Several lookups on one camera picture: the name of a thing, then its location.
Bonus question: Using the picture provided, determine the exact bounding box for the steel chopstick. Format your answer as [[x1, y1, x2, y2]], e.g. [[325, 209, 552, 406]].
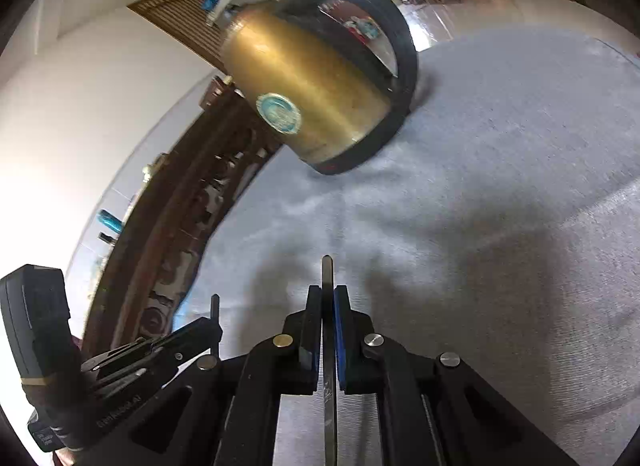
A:
[[321, 255, 337, 466]]

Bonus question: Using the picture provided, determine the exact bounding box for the teal thermos bottle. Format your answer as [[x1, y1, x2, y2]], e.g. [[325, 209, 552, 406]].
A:
[[98, 209, 122, 234]]

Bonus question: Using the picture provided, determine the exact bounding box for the dark carved wooden sideboard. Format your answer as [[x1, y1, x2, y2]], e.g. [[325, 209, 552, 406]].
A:
[[81, 78, 280, 358]]

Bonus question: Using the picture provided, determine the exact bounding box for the grey table cloth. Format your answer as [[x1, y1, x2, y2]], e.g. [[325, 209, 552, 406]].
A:
[[175, 27, 639, 465]]

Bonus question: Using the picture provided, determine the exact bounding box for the gold electric kettle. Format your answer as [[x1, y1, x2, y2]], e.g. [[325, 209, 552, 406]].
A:
[[220, 0, 418, 175]]

